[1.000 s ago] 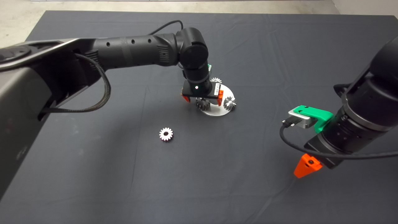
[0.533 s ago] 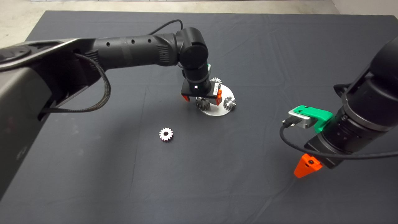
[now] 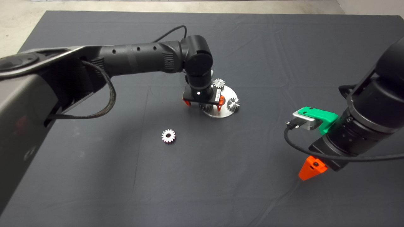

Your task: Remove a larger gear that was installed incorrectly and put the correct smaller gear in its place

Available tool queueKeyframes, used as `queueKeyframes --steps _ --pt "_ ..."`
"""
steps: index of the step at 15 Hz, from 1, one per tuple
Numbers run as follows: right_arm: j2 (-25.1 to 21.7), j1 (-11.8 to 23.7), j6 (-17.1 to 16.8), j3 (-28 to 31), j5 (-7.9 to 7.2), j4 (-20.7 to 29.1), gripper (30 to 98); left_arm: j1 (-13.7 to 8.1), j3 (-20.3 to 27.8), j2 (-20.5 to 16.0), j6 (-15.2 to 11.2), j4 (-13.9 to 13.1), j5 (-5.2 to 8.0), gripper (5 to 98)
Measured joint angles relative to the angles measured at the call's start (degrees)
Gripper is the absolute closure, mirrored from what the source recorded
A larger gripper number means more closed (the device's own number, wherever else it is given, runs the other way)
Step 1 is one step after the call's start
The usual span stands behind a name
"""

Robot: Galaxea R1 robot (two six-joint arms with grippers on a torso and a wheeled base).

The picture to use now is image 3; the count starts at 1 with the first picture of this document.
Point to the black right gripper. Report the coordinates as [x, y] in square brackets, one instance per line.
[334, 154]

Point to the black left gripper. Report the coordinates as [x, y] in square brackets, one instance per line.
[217, 94]

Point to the larger steel gear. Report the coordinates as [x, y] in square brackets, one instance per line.
[205, 107]

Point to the small steel gear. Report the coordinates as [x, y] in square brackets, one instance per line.
[165, 136]
[219, 83]
[233, 104]

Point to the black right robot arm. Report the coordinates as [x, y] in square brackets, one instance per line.
[375, 107]

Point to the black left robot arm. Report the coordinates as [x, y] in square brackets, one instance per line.
[142, 58]

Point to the round metal plate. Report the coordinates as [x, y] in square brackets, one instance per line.
[228, 91]

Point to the dark grey table cloth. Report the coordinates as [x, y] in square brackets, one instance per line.
[202, 176]

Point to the silver right camera box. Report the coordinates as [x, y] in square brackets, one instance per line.
[307, 121]

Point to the green right camera mount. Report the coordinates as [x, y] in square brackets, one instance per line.
[325, 117]

